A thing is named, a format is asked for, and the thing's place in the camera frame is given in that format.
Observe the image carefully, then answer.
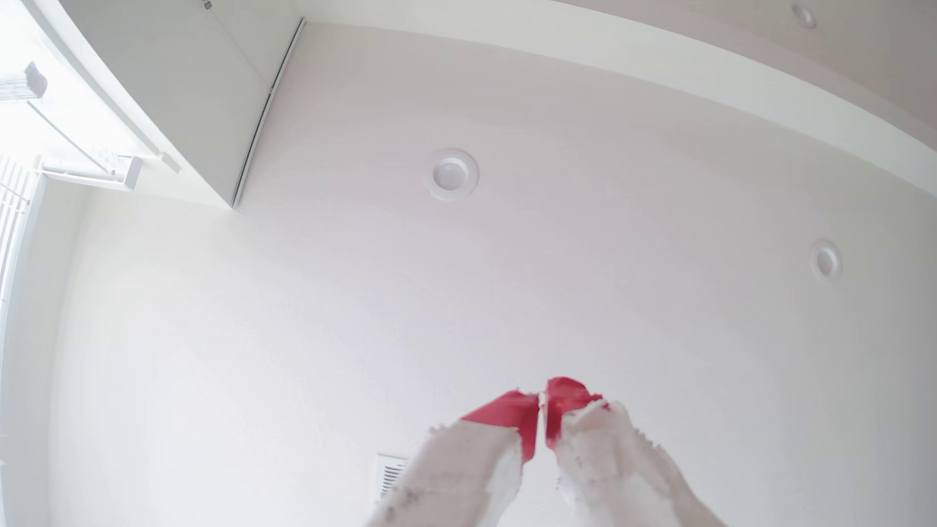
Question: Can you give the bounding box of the thin white blind wand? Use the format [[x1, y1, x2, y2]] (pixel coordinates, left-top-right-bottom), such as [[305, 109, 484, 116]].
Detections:
[[28, 100, 112, 175]]

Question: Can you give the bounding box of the grey rolled blind end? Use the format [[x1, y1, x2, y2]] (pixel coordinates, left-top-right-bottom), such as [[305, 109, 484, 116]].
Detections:
[[0, 61, 49, 103]]

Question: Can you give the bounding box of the white slotted air vent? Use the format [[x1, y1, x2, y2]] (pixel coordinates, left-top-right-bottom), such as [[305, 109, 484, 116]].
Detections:
[[375, 454, 409, 502]]

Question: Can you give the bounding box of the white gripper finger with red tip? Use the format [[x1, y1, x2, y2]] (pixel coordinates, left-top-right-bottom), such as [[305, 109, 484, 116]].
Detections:
[[543, 377, 726, 527], [366, 389, 541, 527]]

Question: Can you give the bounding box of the white closet door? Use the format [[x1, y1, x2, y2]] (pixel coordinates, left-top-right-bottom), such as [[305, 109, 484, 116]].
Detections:
[[59, 0, 307, 209]]

